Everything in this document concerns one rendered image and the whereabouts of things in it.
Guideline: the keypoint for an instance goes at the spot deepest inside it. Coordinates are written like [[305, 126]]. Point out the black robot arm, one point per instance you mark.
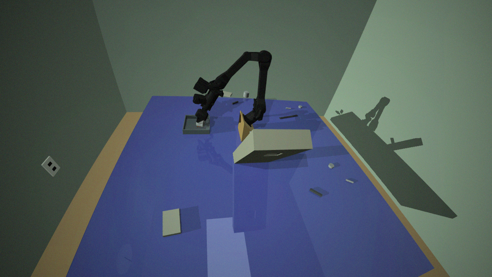
[[215, 87]]

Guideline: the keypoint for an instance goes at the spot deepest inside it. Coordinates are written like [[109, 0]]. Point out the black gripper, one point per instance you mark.
[[202, 114]]

